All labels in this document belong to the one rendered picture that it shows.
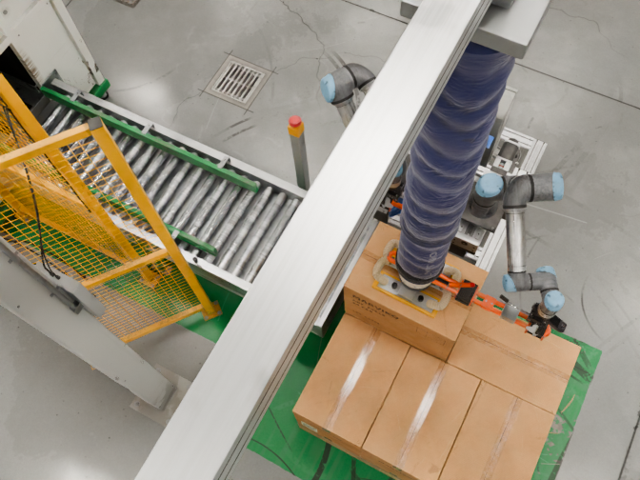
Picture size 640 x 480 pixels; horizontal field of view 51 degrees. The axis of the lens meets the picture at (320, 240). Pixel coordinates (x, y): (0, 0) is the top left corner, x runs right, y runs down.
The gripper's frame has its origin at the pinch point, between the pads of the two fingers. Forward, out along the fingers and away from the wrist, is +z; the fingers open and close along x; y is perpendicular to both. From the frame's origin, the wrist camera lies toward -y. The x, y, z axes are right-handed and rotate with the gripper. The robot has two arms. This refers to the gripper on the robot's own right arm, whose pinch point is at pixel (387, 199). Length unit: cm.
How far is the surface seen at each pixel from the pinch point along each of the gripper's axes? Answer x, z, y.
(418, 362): -52, 53, 48
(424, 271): -35, -21, 35
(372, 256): -25.5, 13.2, 5.8
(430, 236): -37, -62, 34
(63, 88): -1, 48, -231
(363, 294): -45.6, 13.3, 11.0
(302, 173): 19, 55, -64
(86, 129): -75, -102, -85
